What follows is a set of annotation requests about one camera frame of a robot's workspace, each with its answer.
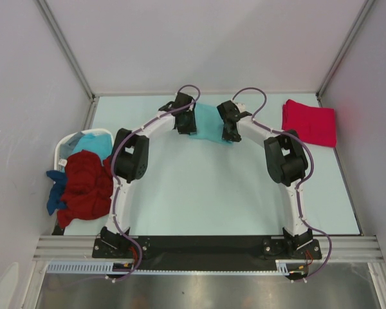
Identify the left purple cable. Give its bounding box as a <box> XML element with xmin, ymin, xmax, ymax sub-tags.
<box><xmin>111</xmin><ymin>84</ymin><xmax>201</xmax><ymax>239</ymax></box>

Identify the aluminium frame rail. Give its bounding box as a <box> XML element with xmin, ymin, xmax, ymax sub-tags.
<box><xmin>32</xmin><ymin>234</ymin><xmax>97</xmax><ymax>261</ymax></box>

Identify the folded red t-shirt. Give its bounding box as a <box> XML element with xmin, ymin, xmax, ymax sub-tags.
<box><xmin>282</xmin><ymin>99</ymin><xmax>337</xmax><ymax>148</ymax></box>

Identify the light blue cable duct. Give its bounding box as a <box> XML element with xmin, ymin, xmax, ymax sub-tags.
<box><xmin>47</xmin><ymin>260</ymin><xmax>139</xmax><ymax>274</ymax></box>

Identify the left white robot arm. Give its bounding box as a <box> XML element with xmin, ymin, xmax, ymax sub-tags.
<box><xmin>100</xmin><ymin>91</ymin><xmax>200</xmax><ymax>258</ymax></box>

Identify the white laundry basket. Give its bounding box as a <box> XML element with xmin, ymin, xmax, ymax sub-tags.
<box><xmin>53</xmin><ymin>128</ymin><xmax>114</xmax><ymax>172</ymax></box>

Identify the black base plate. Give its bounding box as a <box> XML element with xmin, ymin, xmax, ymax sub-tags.
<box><xmin>92</xmin><ymin>235</ymin><xmax>322</xmax><ymax>272</ymax></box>

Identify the teal t-shirt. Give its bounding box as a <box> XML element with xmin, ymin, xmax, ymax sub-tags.
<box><xmin>189</xmin><ymin>103</ymin><xmax>232</xmax><ymax>145</ymax></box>

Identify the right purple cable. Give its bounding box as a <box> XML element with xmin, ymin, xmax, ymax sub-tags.
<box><xmin>233</xmin><ymin>88</ymin><xmax>335</xmax><ymax>268</ymax></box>

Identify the light blue t-shirt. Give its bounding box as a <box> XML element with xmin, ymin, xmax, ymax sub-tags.
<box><xmin>71</xmin><ymin>133</ymin><xmax>113</xmax><ymax>160</ymax></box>

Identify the dark red t-shirt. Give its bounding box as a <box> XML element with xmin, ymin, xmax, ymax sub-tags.
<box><xmin>57</xmin><ymin>150</ymin><xmax>113</xmax><ymax>228</ymax></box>

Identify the dark blue t-shirt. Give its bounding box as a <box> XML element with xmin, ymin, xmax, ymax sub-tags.
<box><xmin>46</xmin><ymin>170</ymin><xmax>68</xmax><ymax>216</ymax></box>

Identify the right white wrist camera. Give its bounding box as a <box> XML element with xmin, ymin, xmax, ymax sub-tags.
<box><xmin>235</xmin><ymin>102</ymin><xmax>246</xmax><ymax>113</ymax></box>

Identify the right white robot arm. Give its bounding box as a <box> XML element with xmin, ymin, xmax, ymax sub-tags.
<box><xmin>217</xmin><ymin>100</ymin><xmax>313</xmax><ymax>258</ymax></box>

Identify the purple cable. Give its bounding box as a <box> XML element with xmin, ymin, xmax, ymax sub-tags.
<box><xmin>111</xmin><ymin>84</ymin><xmax>201</xmax><ymax>239</ymax></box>
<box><xmin>233</xmin><ymin>88</ymin><xmax>335</xmax><ymax>268</ymax></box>

